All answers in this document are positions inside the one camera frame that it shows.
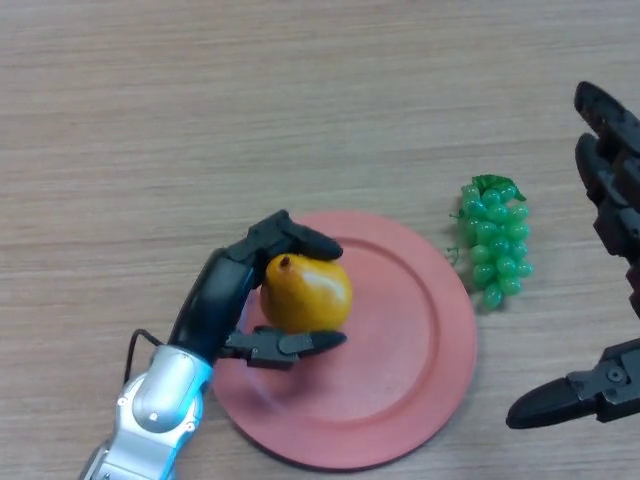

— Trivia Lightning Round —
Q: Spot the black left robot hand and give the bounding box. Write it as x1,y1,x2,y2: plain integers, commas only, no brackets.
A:
167,209,349,371

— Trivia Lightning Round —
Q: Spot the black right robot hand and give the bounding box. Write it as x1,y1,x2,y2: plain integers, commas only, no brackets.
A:
505,81,640,431

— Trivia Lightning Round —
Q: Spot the yellow pear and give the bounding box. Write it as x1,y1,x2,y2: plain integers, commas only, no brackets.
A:
259,253,354,334

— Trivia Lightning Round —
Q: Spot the pink round plate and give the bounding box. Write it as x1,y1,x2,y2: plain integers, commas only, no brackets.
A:
212,210,479,472

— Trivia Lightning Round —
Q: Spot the green grape bunch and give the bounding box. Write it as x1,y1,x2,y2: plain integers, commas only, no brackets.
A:
448,174,536,312

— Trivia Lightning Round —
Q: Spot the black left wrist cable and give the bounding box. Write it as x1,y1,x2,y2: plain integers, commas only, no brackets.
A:
123,328,169,389

